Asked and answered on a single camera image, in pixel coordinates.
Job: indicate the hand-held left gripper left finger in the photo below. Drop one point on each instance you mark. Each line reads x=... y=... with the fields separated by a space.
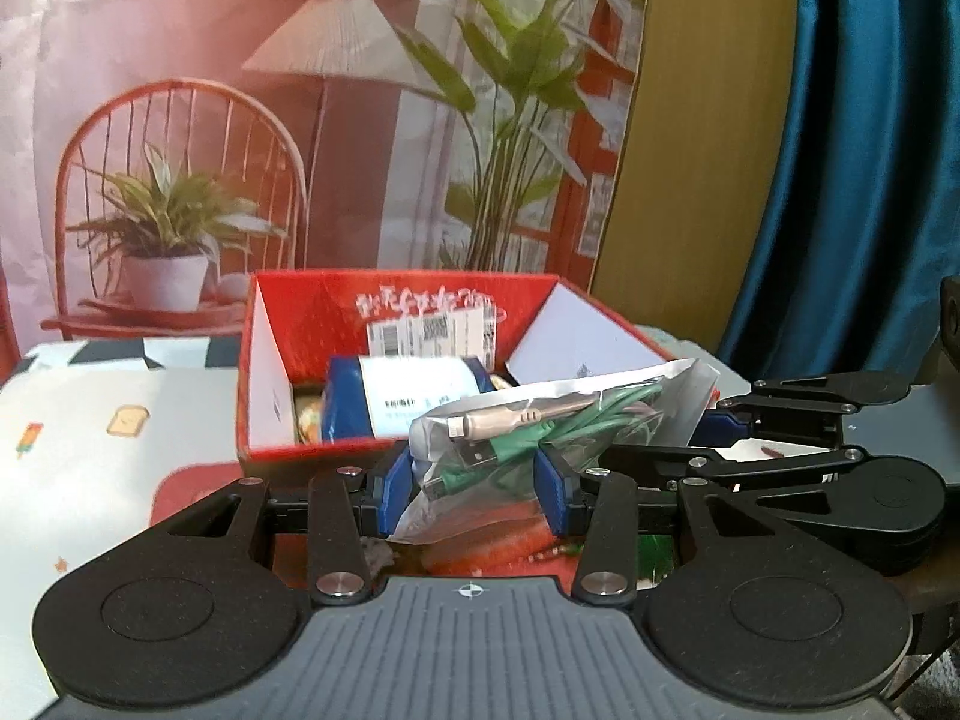
x=397 y=495

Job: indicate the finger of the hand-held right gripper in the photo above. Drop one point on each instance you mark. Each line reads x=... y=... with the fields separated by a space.
x=724 y=431
x=750 y=461

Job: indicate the teal curtain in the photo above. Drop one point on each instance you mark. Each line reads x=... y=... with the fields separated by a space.
x=862 y=165

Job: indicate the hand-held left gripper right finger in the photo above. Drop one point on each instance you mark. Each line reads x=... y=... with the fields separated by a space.
x=551 y=495

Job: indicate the blue and white soft pack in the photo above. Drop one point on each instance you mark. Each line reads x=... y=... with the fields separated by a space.
x=345 y=405

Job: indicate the printed white tablecloth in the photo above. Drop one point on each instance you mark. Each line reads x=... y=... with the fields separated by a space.
x=90 y=405

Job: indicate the red strawberry cardboard box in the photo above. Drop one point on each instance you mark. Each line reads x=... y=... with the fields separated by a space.
x=315 y=315

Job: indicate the yellow snack packet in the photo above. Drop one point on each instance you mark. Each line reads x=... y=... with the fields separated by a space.
x=307 y=416

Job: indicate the printed wall tapestry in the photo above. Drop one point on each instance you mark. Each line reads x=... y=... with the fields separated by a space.
x=150 y=30

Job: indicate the yellow wooden panel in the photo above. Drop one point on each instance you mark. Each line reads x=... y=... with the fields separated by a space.
x=697 y=165

